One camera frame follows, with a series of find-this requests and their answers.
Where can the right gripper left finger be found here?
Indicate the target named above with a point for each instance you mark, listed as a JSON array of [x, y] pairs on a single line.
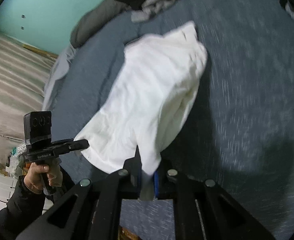
[[90, 210]]

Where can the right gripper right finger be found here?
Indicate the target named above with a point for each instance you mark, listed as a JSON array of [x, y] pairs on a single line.
[[203, 209]]

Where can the white black-collared polo shirt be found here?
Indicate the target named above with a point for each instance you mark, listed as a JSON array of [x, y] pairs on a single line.
[[148, 104]]

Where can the person's left forearm black sleeve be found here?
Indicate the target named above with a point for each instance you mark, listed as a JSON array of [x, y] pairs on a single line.
[[27, 202]]

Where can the person's left hand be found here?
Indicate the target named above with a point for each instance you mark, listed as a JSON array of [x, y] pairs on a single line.
[[42, 177]]

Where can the cardboard box clutter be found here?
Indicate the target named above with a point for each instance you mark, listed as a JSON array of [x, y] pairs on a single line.
[[15, 165]]

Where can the beige curtain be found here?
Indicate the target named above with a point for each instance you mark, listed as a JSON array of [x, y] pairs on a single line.
[[23, 75]]

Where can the light grey blanket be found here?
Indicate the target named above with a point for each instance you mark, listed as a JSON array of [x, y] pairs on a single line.
[[57, 73]]

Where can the blue patterned bed sheet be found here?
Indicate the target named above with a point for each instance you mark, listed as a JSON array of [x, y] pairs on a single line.
[[240, 131]]

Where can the wooden pole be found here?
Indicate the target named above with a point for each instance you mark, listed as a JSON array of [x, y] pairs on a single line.
[[39, 51]]

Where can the dark grey long pillow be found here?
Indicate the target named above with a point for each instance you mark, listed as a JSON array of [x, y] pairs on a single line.
[[95, 19]]

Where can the wooden bed frame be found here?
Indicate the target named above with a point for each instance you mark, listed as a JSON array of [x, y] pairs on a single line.
[[124, 234]]

